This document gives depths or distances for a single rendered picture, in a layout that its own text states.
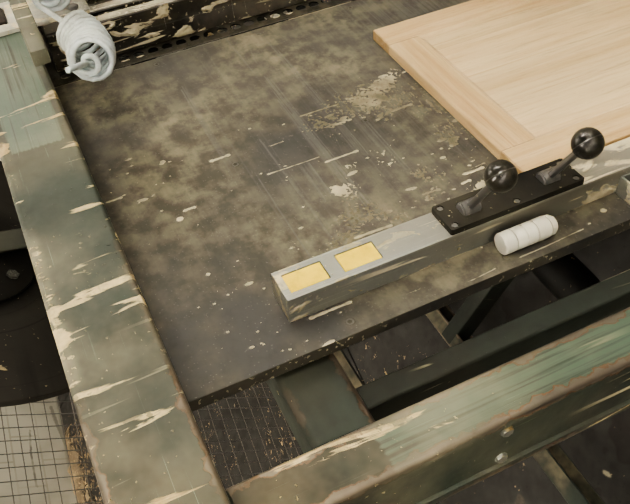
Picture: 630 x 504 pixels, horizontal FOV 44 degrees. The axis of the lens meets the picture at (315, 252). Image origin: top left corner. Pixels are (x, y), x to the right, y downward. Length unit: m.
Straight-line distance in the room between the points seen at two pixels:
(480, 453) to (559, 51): 0.75
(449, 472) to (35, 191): 0.59
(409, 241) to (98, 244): 0.37
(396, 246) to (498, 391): 0.24
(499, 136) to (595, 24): 0.36
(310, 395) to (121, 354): 0.23
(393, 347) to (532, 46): 2.03
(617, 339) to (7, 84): 0.90
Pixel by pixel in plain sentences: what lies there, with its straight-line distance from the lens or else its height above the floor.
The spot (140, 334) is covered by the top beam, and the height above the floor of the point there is 1.87.
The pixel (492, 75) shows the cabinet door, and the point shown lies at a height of 1.28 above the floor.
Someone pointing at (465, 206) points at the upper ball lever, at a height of 1.50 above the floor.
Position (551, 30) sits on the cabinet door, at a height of 1.15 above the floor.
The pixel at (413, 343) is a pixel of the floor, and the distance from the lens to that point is 3.14.
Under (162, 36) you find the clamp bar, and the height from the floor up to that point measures 1.63.
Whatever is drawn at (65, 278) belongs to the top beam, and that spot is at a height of 1.91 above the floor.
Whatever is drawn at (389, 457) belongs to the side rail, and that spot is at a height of 1.70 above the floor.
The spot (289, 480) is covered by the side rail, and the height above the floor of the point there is 1.78.
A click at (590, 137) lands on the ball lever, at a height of 1.45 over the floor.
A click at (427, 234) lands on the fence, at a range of 0.97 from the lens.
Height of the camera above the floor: 2.23
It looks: 38 degrees down
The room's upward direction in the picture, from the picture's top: 83 degrees counter-clockwise
